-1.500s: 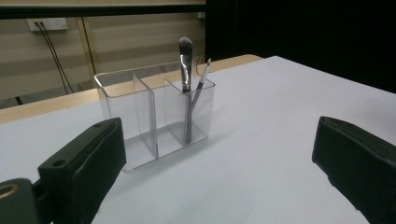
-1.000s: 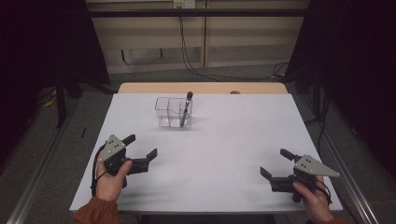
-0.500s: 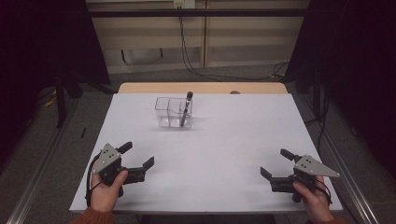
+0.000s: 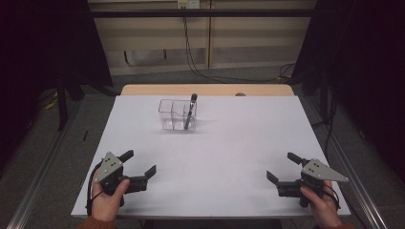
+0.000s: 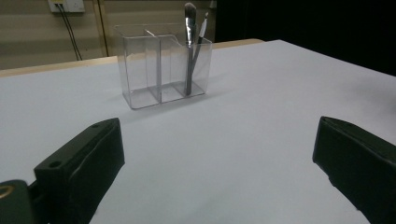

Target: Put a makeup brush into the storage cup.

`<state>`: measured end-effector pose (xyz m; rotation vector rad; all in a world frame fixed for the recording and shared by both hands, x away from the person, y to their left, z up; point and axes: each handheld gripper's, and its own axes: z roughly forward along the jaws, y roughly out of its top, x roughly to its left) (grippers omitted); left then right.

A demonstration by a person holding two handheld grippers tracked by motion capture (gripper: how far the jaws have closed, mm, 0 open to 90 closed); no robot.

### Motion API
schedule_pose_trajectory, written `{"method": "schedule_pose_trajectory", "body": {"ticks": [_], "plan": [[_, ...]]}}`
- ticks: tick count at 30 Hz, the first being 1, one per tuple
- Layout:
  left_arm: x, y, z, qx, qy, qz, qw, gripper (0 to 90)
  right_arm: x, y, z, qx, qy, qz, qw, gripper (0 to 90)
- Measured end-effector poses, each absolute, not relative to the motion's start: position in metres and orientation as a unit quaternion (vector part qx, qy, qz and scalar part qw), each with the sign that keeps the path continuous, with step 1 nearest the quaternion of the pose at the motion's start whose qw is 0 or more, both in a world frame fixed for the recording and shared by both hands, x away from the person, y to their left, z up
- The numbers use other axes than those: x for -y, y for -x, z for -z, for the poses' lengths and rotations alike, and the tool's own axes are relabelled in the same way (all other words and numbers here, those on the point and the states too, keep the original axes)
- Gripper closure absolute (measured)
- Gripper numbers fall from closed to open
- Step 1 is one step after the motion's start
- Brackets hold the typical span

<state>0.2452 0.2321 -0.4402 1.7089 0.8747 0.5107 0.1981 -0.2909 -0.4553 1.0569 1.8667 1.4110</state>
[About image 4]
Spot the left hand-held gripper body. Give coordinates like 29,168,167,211
94,151,150,197

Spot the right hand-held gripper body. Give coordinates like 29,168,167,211
276,157,350,208

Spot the clear plastic organizer box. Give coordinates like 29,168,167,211
158,98,198,133

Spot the thin black eyeliner brush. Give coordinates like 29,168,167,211
183,108,193,131

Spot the black makeup brush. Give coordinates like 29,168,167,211
183,93,199,131

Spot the person's left hand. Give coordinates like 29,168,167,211
91,168,132,222

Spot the person's right hand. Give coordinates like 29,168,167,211
299,179,344,228

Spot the white table board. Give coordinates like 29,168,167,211
70,94,352,220

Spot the black metal stand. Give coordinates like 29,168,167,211
319,70,330,125
55,74,70,132

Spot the dark curtain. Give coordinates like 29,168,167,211
0,0,114,173
290,0,405,184

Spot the wooden vertical strip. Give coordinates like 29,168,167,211
205,0,214,70

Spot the black horizontal bar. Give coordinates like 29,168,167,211
90,9,314,18

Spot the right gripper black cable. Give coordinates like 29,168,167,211
324,184,342,211

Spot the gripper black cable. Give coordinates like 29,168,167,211
86,160,104,218
324,184,342,211

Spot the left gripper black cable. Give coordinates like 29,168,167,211
86,160,104,218

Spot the black floor cable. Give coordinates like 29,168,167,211
324,94,339,156

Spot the aluminium floor rail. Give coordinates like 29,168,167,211
300,94,390,229
6,98,82,229

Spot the black wall cable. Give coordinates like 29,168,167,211
181,6,297,84

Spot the white wall socket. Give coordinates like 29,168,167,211
177,0,201,10

